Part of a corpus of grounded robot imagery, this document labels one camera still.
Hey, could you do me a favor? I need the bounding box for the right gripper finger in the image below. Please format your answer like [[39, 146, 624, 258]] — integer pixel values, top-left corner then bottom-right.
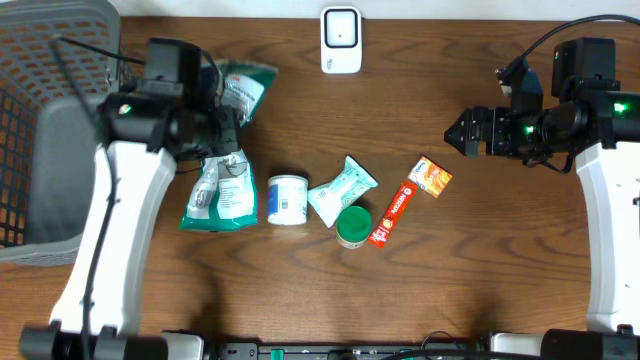
[[444, 134, 481, 157], [444, 107, 478, 138]]

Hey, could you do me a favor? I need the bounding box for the orange white small packet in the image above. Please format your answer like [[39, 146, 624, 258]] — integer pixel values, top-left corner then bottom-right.
[[408, 156, 453, 198]]

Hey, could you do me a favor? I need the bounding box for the green white instruction package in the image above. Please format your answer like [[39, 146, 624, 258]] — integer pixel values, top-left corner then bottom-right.
[[180, 59, 278, 232]]

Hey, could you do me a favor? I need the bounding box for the white plastic bottle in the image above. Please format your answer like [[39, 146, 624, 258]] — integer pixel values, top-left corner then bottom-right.
[[267, 175, 308, 226]]

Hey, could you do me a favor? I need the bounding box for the red Nescafe stick sachet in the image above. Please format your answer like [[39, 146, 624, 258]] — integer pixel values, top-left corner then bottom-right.
[[367, 179, 419, 248]]

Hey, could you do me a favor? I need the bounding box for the teal wet wipes pack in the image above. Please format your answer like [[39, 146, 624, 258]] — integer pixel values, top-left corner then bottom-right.
[[307, 156, 378, 228]]

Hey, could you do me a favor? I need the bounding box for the green lid small jar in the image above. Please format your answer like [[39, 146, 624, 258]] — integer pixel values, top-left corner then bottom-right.
[[336, 206, 373, 249]]

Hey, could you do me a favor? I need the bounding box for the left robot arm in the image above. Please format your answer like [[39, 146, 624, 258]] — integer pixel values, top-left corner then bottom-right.
[[19, 94, 240, 359]]

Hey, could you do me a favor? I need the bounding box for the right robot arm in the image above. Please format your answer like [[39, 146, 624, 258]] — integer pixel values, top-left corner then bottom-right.
[[444, 38, 639, 359]]

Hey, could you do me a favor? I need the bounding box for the white barcode scanner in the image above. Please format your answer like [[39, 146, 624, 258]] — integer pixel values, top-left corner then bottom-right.
[[320, 6, 363, 74]]

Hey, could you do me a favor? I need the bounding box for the grey plastic mesh basket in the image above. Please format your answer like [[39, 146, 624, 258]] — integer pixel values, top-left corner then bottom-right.
[[1, 1, 124, 266]]

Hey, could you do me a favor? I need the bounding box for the right black cable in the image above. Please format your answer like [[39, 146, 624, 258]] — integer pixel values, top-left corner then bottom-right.
[[504, 13, 640, 76]]

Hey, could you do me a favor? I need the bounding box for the black cable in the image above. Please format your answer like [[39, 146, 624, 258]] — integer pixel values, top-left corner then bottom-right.
[[49, 34, 149, 360], [504, 13, 640, 76]]

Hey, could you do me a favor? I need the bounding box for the left black cable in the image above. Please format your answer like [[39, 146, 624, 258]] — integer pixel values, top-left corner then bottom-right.
[[49, 34, 149, 360]]

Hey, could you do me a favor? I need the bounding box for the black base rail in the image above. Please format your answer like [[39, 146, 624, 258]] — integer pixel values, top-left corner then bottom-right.
[[206, 342, 483, 360]]

